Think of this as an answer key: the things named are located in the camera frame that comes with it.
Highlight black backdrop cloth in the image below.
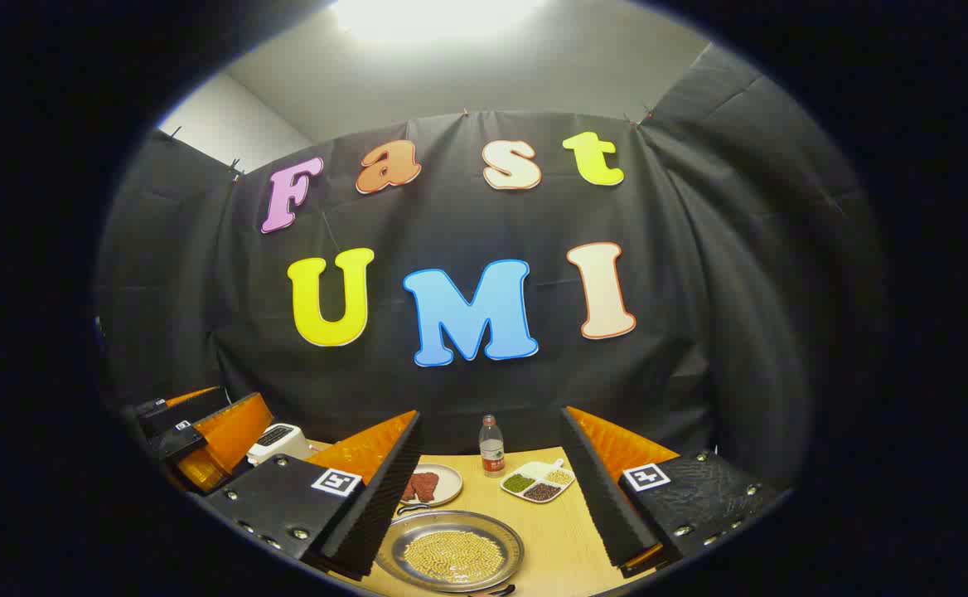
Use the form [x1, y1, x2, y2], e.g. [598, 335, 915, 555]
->
[94, 41, 891, 498]

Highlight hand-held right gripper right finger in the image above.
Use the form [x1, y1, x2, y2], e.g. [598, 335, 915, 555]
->
[559, 406, 783, 579]

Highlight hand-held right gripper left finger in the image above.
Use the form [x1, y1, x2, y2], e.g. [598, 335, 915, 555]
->
[198, 410, 424, 581]

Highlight clear plastic water bottle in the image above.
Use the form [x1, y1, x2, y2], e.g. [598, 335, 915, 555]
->
[479, 415, 506, 478]

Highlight pile of soybeans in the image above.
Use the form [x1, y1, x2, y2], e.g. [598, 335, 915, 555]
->
[403, 531, 503, 583]

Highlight white round plate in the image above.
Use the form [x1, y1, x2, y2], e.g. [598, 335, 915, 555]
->
[399, 463, 464, 507]

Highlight white toaster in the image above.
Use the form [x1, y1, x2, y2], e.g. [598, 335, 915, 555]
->
[246, 423, 315, 467]

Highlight steel pot with black handles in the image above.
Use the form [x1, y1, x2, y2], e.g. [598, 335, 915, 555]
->
[375, 502, 526, 596]

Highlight white divided bean dish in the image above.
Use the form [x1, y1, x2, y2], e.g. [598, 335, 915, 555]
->
[501, 459, 576, 503]

